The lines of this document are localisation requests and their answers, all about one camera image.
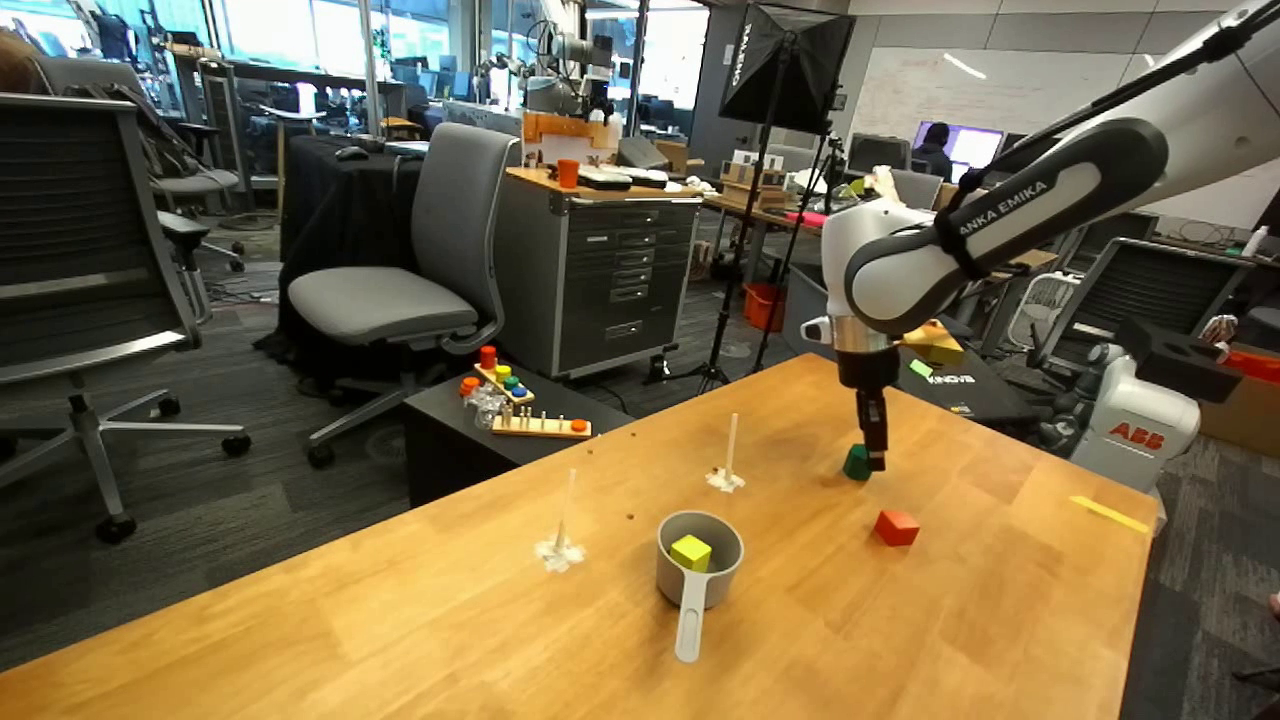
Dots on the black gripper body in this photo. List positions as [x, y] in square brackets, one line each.
[868, 404]

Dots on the green wooden block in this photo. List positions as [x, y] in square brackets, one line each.
[858, 465]

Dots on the orange wooden block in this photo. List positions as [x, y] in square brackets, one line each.
[898, 530]

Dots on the yellow wooden block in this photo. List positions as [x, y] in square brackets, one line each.
[689, 549]

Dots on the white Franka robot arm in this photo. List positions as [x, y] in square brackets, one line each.
[1043, 203]

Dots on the white ABB robot base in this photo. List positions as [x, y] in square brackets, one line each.
[1134, 442]

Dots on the grey storage bin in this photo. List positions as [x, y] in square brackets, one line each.
[801, 287]

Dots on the red bucket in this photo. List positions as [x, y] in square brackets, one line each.
[761, 305]

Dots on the grey measuring cup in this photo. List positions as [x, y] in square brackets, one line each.
[698, 585]

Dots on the cluttered wooden desk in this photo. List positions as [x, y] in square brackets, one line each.
[753, 207]

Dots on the yellow tape strip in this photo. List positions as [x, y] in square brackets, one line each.
[1104, 512]

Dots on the person in dark top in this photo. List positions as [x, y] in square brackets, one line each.
[937, 149]

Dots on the grey drawer cabinet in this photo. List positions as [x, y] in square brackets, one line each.
[602, 282]

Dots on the black screen panel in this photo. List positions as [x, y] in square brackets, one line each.
[1160, 302]

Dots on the wooden board toy orange button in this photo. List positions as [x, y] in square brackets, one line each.
[543, 427]

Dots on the black softbox on stand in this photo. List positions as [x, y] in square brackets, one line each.
[784, 72]

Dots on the multicoloured wooden peg toy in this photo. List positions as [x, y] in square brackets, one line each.
[505, 382]

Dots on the brown cardboard box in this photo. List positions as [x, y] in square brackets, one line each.
[1244, 421]

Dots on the small orange cup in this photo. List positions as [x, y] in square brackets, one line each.
[568, 175]

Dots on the red box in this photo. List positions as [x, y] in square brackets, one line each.
[1253, 362]

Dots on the grey office chair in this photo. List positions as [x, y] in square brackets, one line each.
[387, 305]

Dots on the black cloth covered table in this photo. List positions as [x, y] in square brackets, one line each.
[343, 203]

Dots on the grey swivel chair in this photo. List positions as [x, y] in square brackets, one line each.
[185, 227]

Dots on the black mesh office chair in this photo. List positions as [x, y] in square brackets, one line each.
[82, 227]

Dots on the wrist mounted camera bar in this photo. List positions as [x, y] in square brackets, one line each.
[819, 330]

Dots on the lit wall monitor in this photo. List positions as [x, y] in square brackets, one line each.
[983, 144]

